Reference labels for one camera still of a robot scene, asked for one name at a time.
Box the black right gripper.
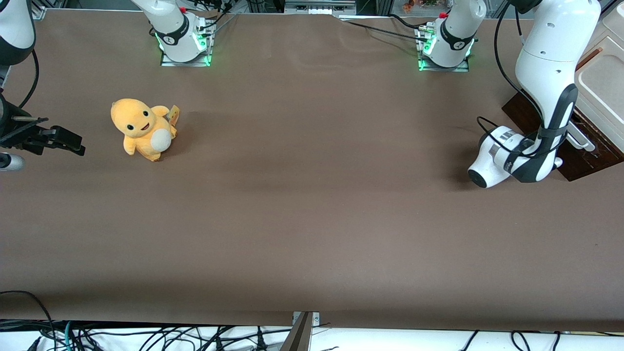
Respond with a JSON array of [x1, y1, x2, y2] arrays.
[[0, 112, 86, 157]]

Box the silver metal drawer handle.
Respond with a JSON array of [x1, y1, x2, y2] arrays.
[[567, 122, 596, 152]]

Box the brown wooden drawer with handle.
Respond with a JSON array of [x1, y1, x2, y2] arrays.
[[561, 110, 624, 164]]

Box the orange plush toy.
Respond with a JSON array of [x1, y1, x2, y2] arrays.
[[110, 97, 178, 162]]

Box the grey background equipment box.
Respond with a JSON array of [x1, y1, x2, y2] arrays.
[[284, 0, 357, 15]]

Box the dark brown wooden base board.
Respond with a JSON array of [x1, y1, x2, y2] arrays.
[[502, 92, 624, 182]]

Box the copper bar on cabinet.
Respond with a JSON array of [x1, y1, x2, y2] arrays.
[[579, 46, 604, 70]]

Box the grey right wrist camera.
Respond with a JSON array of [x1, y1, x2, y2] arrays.
[[0, 153, 25, 172]]

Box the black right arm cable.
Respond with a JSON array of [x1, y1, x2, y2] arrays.
[[17, 49, 40, 110]]

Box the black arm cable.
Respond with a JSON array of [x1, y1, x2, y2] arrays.
[[17, 49, 40, 110], [477, 2, 568, 156]]

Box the black looping cable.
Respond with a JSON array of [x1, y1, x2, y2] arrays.
[[0, 291, 58, 351]]

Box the grey metal camera post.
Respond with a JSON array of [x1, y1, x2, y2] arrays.
[[280, 311, 315, 351]]

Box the black cable on table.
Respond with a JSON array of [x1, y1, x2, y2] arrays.
[[336, 14, 432, 42]]

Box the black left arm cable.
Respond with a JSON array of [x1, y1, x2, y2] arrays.
[[477, 2, 568, 156]]

